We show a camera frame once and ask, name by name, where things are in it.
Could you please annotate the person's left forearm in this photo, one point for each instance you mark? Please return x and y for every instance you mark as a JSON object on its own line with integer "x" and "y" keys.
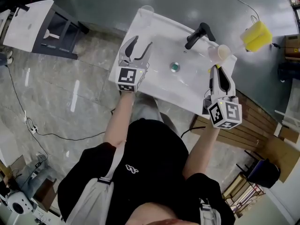
{"x": 119, "y": 121}

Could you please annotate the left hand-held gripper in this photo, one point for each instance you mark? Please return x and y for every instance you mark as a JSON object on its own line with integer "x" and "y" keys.
{"x": 127, "y": 77}

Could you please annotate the small cardboard box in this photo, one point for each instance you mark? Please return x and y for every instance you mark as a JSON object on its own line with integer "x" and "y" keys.
{"x": 293, "y": 47}

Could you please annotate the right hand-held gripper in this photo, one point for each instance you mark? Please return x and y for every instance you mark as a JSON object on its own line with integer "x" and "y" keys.
{"x": 226, "y": 112}

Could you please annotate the white side table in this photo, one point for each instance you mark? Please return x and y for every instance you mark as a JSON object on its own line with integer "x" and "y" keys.
{"x": 28, "y": 24}

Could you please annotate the white power strip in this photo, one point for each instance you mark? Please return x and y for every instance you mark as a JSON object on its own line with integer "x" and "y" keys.
{"x": 34, "y": 129}

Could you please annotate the person's grey trousers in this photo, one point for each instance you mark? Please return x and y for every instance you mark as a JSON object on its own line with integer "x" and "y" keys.
{"x": 145, "y": 111}

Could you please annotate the white round camera device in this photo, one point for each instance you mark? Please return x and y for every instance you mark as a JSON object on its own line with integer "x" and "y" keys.
{"x": 18, "y": 204}

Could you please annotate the dark blue chair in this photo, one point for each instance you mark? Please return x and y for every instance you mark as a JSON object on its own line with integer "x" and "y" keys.
{"x": 264, "y": 172}

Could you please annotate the clear drinking glass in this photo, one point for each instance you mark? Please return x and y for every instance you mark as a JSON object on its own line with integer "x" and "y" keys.
{"x": 147, "y": 17}

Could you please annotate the person's right forearm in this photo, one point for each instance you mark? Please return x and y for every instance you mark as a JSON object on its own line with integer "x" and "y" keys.
{"x": 201, "y": 149}

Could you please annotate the person's black t-shirt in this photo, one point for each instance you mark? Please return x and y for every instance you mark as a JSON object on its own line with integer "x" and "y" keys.
{"x": 152, "y": 160}

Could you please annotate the black power adapter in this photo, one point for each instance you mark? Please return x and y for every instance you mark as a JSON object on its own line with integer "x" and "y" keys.
{"x": 276, "y": 45}

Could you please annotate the black sink faucet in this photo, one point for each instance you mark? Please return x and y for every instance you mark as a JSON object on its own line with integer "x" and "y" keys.
{"x": 199, "y": 32}

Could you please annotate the cream plastic cup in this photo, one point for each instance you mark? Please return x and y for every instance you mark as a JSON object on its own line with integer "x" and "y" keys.
{"x": 223, "y": 51}

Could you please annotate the wooden shelf rack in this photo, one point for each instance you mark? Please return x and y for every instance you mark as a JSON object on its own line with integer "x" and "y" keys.
{"x": 234, "y": 189}

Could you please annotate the yellow sponge brush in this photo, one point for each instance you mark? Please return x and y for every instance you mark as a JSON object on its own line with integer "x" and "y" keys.
{"x": 255, "y": 35}

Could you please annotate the wooden plank platform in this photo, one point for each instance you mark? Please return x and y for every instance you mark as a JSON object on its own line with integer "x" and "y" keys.
{"x": 253, "y": 125}

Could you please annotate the large cardboard box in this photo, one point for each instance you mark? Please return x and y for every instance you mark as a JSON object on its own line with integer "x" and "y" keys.
{"x": 288, "y": 153}

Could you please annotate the white sink basin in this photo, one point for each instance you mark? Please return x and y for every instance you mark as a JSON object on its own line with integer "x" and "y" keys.
{"x": 164, "y": 50}

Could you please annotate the metal sink drain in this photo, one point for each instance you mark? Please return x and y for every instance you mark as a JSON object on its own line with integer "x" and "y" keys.
{"x": 175, "y": 67}

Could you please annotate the person's face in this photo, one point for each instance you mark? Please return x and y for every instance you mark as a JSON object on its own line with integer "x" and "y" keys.
{"x": 164, "y": 213}

